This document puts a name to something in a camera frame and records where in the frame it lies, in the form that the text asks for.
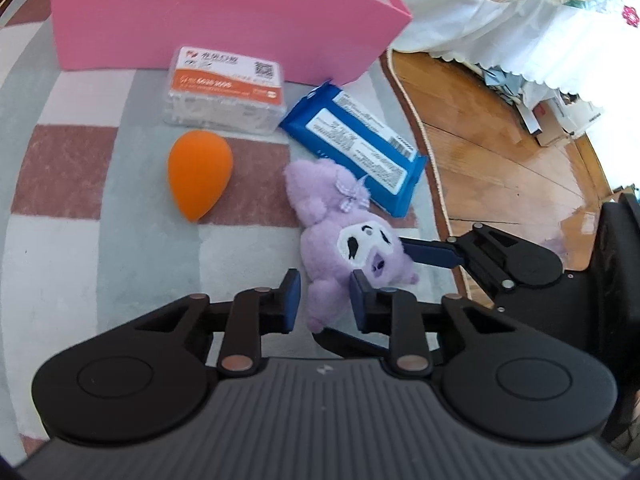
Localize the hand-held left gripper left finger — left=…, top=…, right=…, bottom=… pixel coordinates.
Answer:
left=117, top=268, right=302, bottom=379

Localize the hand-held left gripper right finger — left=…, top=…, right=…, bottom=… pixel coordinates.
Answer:
left=350, top=269, right=519, bottom=379

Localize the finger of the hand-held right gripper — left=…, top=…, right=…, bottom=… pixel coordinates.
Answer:
left=313, top=326, right=447, bottom=367
left=399, top=222, right=517, bottom=292

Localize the purple plush toy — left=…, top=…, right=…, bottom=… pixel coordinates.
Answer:
left=284, top=158, right=421, bottom=334

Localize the blue wet wipes packet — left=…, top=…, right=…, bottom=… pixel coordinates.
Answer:
left=279, top=80, right=429, bottom=218

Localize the orange makeup sponge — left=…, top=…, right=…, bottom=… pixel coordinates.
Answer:
left=167, top=130, right=234, bottom=222

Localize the clear plastic box orange label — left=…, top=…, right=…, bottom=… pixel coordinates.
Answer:
left=162, top=46, right=290, bottom=135

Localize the pink cardboard box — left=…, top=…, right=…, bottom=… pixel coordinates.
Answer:
left=50, top=0, right=412, bottom=86

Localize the grey-blue paper scrap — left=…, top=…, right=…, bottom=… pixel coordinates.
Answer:
left=482, top=62, right=523, bottom=107

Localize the white cardboard box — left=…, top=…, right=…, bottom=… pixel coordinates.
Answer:
left=520, top=87, right=607, bottom=148

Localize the checked grey and brown rug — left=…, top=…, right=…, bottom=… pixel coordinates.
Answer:
left=0, top=0, right=496, bottom=456

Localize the floral quilt bed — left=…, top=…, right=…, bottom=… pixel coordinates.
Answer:
left=385, top=0, right=640, bottom=111

